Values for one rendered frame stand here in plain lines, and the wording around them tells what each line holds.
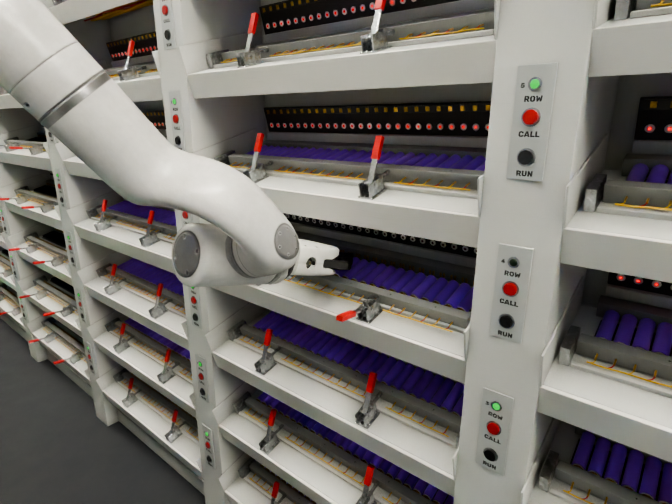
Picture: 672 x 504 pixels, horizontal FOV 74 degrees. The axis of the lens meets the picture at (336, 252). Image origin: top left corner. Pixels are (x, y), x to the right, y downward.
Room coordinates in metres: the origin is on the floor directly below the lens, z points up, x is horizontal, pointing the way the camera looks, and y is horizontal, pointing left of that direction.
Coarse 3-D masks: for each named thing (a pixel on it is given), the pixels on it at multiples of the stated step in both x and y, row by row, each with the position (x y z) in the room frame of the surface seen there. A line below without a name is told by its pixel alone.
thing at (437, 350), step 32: (448, 256) 0.75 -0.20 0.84; (224, 288) 0.89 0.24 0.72; (256, 288) 0.81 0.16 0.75; (288, 288) 0.79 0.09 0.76; (320, 320) 0.71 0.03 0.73; (352, 320) 0.66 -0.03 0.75; (384, 320) 0.65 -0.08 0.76; (384, 352) 0.63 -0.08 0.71; (416, 352) 0.59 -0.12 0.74; (448, 352) 0.56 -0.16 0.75
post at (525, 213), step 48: (528, 0) 0.52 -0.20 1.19; (576, 0) 0.49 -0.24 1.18; (528, 48) 0.51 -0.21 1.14; (576, 48) 0.48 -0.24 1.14; (576, 96) 0.48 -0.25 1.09; (576, 144) 0.48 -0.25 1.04; (528, 192) 0.50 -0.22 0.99; (480, 240) 0.53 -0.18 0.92; (528, 240) 0.50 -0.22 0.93; (480, 288) 0.53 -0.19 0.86; (528, 288) 0.49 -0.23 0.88; (480, 336) 0.53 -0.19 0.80; (528, 336) 0.49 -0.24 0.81; (480, 384) 0.52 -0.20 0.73; (528, 384) 0.48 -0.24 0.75; (528, 432) 0.48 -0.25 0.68; (480, 480) 0.51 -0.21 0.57
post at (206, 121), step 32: (192, 0) 0.94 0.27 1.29; (224, 0) 1.00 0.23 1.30; (256, 0) 1.07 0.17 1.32; (160, 32) 0.97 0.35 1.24; (192, 32) 0.94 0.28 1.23; (224, 32) 1.00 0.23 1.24; (256, 32) 1.06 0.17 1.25; (160, 64) 0.98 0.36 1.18; (192, 96) 0.93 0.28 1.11; (256, 96) 1.06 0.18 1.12; (192, 128) 0.92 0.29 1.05; (224, 128) 0.98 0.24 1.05; (224, 320) 0.95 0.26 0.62; (192, 352) 0.97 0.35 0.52; (224, 384) 0.94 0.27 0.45; (224, 448) 0.93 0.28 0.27
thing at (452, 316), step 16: (336, 288) 0.75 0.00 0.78; (352, 288) 0.72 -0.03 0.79; (368, 288) 0.71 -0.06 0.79; (384, 304) 0.68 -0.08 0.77; (400, 304) 0.66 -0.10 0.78; (416, 304) 0.64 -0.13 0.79; (432, 304) 0.64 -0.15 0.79; (416, 320) 0.63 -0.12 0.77; (448, 320) 0.61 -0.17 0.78; (464, 320) 0.59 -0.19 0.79
